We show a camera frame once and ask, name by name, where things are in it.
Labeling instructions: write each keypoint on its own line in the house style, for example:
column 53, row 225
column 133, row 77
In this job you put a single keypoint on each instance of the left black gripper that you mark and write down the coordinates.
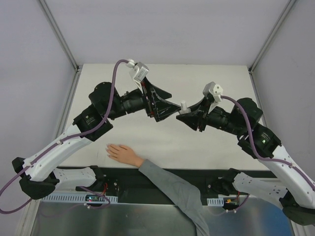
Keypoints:
column 148, row 100

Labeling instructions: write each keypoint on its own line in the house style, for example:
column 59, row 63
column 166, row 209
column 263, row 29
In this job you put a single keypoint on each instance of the clear nail polish bottle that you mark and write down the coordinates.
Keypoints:
column 184, row 108

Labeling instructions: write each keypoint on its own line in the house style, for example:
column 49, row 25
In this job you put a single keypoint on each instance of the right aluminium frame post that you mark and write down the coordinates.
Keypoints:
column 272, row 34

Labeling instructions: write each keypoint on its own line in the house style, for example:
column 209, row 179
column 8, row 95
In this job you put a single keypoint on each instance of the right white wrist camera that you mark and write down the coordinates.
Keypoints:
column 214, row 92

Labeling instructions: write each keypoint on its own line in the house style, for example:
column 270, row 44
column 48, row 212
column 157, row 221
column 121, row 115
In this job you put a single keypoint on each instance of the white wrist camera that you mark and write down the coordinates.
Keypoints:
column 138, row 72
column 214, row 92

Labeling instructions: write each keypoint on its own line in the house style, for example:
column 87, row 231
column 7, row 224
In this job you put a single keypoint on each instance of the aluminium frame post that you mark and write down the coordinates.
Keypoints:
column 272, row 34
column 57, row 32

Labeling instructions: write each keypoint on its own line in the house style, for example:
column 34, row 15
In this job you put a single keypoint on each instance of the grey sleeved forearm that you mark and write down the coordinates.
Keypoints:
column 184, row 195

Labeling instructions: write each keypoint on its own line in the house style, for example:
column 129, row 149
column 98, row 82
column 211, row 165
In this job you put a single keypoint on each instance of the person's hand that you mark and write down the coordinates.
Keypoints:
column 124, row 154

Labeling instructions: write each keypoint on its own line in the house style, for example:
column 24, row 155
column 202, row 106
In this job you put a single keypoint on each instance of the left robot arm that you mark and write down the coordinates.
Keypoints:
column 40, row 175

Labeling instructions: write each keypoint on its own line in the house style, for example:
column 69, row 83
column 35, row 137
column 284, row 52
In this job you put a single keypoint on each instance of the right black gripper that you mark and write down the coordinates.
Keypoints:
column 204, row 114

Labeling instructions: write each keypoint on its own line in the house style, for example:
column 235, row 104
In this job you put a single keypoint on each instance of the right white cable duct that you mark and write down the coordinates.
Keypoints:
column 215, row 202

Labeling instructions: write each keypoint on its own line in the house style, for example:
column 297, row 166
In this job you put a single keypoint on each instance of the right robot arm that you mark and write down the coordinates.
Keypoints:
column 296, row 198

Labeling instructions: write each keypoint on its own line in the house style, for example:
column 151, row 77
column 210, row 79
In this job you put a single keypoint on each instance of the left aluminium frame post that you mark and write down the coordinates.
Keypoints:
column 57, row 32

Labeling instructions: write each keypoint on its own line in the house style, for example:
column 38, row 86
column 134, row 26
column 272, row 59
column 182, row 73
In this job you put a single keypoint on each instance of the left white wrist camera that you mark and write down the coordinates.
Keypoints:
column 138, row 72

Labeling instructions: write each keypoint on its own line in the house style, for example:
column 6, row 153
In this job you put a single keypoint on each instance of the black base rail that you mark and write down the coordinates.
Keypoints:
column 133, row 187

